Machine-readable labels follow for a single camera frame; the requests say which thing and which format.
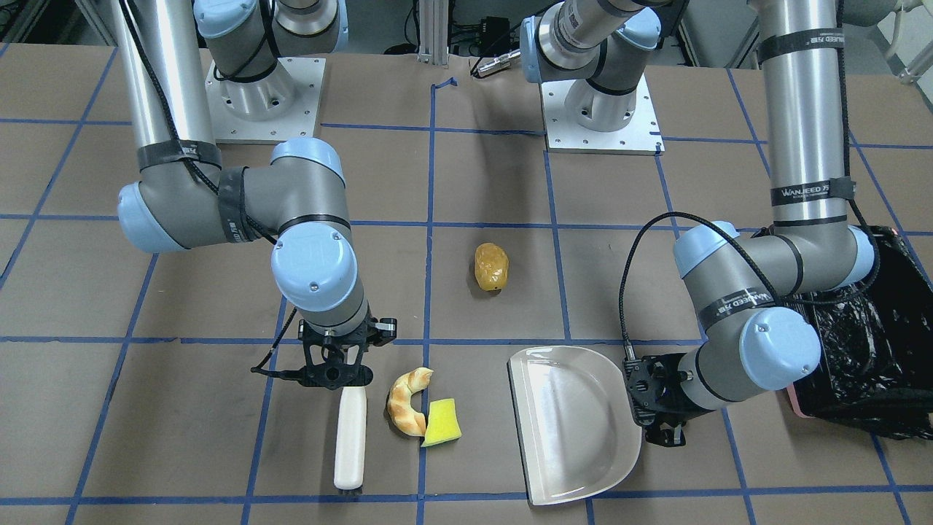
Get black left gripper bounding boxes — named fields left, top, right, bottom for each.
left=624, top=353, right=702, bottom=446

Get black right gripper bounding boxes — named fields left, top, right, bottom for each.
left=297, top=318, right=397, bottom=389

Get curved croissant bread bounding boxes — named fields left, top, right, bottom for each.
left=386, top=367, right=434, bottom=438

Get white plastic dustpan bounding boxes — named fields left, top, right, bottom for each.
left=508, top=346, right=642, bottom=506

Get white brush black bristles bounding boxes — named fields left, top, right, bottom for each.
left=333, top=386, right=367, bottom=495

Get yellow green sponge piece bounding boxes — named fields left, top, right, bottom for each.
left=422, top=398, right=462, bottom=448

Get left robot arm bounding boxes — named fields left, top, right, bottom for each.
left=620, top=1, right=878, bottom=446

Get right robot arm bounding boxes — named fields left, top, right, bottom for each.
left=112, top=1, right=397, bottom=389

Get bin with black bag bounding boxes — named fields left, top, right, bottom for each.
left=787, top=226, right=932, bottom=440

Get yellow brown potato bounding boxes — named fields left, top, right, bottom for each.
left=474, top=242, right=510, bottom=290

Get black power box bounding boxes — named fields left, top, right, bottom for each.
left=477, top=16, right=510, bottom=53

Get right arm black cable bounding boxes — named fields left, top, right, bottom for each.
left=119, top=0, right=398, bottom=380

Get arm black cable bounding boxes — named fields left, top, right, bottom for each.
left=619, top=0, right=883, bottom=362
left=119, top=0, right=398, bottom=380

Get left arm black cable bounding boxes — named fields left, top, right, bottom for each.
left=619, top=0, right=883, bottom=362

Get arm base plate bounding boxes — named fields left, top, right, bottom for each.
left=206, top=58, right=327, bottom=145
left=540, top=76, right=665, bottom=155

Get aluminium frame post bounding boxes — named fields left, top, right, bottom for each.
left=417, top=0, right=450, bottom=69

